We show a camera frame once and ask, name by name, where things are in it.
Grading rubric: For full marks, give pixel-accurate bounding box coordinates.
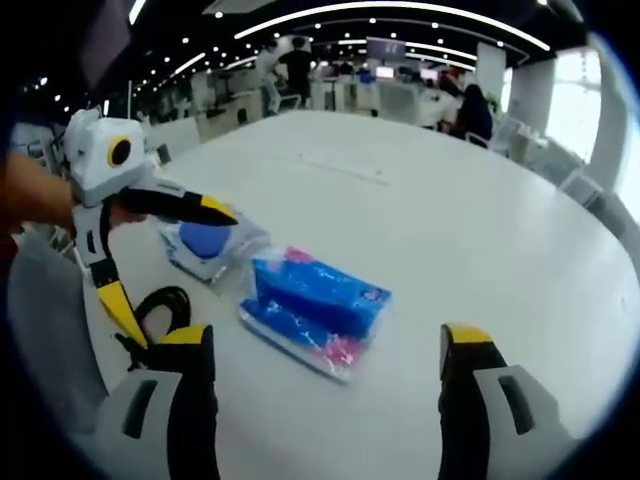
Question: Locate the white mesh chair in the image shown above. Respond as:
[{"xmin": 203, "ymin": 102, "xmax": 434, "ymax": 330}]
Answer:
[
  {"xmin": 559, "ymin": 167, "xmax": 605, "ymax": 207},
  {"xmin": 492, "ymin": 113, "xmax": 532, "ymax": 162}
]

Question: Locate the curved ceiling light strip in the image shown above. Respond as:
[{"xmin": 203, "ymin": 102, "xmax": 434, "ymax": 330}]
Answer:
[{"xmin": 233, "ymin": 0, "xmax": 551, "ymax": 54}]

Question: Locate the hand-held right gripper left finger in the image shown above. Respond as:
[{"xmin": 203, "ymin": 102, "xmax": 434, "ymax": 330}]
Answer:
[{"xmin": 94, "ymin": 323, "xmax": 220, "ymax": 480}]

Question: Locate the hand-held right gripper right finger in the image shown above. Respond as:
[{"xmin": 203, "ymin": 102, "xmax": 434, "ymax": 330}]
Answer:
[{"xmin": 438, "ymin": 322, "xmax": 574, "ymax": 480}]

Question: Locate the black cable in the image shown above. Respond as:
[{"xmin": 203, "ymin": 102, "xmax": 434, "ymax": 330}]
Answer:
[{"xmin": 114, "ymin": 284, "xmax": 194, "ymax": 372}]

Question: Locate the grey mesh chair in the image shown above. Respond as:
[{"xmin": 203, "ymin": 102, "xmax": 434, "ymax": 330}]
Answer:
[{"xmin": 7, "ymin": 234, "xmax": 114, "ymax": 442}]

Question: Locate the hanging display screen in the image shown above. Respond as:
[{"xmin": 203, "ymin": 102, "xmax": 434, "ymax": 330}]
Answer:
[{"xmin": 82, "ymin": 0, "xmax": 133, "ymax": 87}]

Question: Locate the large window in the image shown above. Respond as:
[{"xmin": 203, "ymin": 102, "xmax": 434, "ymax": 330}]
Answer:
[{"xmin": 544, "ymin": 47, "xmax": 640, "ymax": 201}]

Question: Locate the blue tissue pack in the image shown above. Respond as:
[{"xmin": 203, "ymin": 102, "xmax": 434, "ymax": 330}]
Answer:
[{"xmin": 237, "ymin": 244, "xmax": 394, "ymax": 384}]

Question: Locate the white table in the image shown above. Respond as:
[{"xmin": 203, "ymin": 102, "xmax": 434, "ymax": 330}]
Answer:
[{"xmin": 87, "ymin": 110, "xmax": 640, "ymax": 480}]

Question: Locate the blue pad plastic package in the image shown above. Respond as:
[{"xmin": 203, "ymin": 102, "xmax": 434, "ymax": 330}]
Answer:
[{"xmin": 159, "ymin": 218, "xmax": 272, "ymax": 286}]

